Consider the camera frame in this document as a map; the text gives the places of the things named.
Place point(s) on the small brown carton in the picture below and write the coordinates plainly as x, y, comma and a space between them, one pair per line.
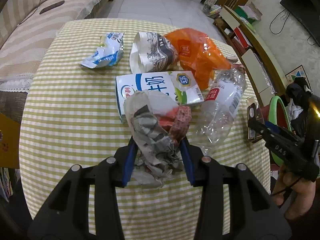
252, 112

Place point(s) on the person's right forearm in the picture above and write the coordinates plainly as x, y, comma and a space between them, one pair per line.
307, 227

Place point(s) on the orange plastic bag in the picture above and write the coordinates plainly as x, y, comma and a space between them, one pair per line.
197, 52

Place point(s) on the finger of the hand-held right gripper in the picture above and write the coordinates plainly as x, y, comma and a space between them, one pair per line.
269, 125
260, 130

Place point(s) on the checkers game board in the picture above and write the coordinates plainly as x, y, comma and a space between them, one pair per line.
297, 73

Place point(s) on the red flat box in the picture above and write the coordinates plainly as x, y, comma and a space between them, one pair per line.
241, 37

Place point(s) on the printed white paper bag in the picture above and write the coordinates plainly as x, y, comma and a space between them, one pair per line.
152, 55

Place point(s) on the green checkered tablecloth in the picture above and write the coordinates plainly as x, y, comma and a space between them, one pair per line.
75, 105

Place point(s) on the striped beige sofa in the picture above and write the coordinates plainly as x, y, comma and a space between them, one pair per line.
37, 30

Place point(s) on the white cloth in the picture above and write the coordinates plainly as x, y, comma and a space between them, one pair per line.
295, 108

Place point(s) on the grey paper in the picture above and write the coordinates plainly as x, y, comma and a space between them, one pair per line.
150, 135

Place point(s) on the green rimmed red bin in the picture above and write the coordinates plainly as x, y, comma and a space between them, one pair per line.
275, 102

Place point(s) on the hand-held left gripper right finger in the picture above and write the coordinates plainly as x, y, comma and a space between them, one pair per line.
188, 160

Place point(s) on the red crumpled wrapper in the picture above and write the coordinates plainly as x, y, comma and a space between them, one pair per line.
181, 120

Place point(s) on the blue white foil wrapper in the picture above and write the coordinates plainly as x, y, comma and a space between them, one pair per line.
107, 50

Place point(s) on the person's right hand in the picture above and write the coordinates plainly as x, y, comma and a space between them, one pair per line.
295, 192

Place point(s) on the black jacket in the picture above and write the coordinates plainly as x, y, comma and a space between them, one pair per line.
297, 92

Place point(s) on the long wooden television cabinet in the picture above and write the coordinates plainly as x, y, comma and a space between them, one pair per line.
250, 57

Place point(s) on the clear plastic bottle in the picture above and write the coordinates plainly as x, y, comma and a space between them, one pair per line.
222, 105

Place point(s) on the white milk carton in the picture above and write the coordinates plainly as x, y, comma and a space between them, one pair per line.
155, 82

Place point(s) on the green box with papers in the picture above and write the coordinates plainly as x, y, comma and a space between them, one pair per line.
246, 13

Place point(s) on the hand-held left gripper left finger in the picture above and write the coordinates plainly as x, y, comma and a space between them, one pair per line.
128, 160

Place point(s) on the wall mounted television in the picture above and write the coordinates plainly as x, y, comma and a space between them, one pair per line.
300, 7

